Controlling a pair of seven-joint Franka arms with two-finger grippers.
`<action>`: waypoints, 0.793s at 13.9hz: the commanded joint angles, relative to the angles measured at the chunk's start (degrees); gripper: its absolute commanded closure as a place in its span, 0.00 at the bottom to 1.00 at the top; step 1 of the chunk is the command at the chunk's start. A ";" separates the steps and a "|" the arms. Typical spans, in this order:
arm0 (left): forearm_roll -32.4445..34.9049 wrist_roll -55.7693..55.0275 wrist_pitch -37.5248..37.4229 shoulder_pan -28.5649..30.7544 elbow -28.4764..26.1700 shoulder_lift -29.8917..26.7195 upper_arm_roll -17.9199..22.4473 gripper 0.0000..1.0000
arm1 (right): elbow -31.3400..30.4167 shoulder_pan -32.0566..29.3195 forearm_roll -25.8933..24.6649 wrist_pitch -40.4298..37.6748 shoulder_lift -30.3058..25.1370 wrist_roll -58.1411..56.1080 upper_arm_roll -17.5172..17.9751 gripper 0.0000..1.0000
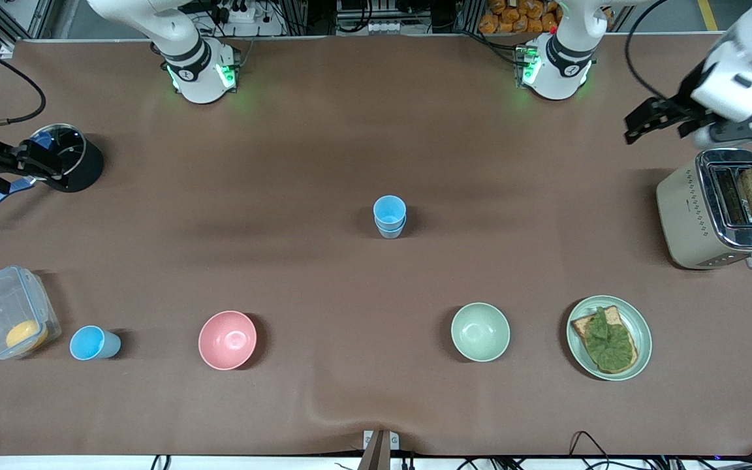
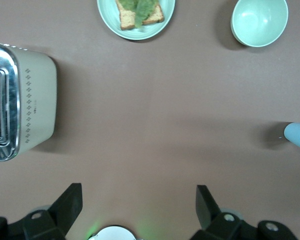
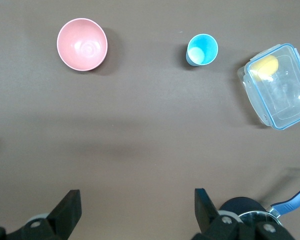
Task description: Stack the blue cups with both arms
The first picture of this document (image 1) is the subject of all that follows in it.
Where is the beige chrome toaster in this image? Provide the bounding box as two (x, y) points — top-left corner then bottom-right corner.
(655, 148), (752, 270)

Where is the bag of orange buns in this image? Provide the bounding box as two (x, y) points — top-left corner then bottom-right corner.
(478, 0), (563, 35)

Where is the yellow round food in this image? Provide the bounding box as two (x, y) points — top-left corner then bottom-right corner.
(5, 320), (49, 353)

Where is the thin black floor cable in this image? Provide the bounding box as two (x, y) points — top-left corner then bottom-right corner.
(569, 431), (612, 464)

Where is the green lettuce leaf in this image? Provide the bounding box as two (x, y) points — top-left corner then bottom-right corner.
(585, 307), (636, 370)

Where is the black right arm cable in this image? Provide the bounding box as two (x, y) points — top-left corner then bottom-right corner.
(0, 48), (47, 129)

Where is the white power strip with plugs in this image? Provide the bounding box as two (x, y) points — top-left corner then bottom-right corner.
(210, 0), (262, 24)

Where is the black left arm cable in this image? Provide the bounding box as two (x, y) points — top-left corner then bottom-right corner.
(624, 0), (670, 100)

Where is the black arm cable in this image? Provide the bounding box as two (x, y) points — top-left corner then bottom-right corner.
(0, 48), (47, 129)
(624, 0), (670, 100)

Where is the pale green plate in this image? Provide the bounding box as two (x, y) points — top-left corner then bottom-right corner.
(566, 295), (653, 381)

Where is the metal table bracket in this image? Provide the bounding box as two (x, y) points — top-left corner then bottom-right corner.
(363, 430), (400, 470)

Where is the aluminium frame profile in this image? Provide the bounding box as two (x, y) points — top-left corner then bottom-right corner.
(0, 0), (50, 56)

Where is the black saucepan blue handle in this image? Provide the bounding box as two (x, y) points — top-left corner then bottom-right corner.
(0, 123), (105, 225)

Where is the white connector strip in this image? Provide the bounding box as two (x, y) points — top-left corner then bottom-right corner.
(337, 0), (409, 35)

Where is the pink bowl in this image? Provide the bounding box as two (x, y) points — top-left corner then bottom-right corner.
(198, 310), (258, 371)

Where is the glass lid blue knob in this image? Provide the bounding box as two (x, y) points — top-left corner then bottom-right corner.
(20, 124), (87, 182)

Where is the pale green bowl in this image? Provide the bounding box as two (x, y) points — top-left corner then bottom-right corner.
(450, 302), (511, 362)

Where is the toast slice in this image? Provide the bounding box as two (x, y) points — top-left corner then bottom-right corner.
(571, 305), (639, 375)

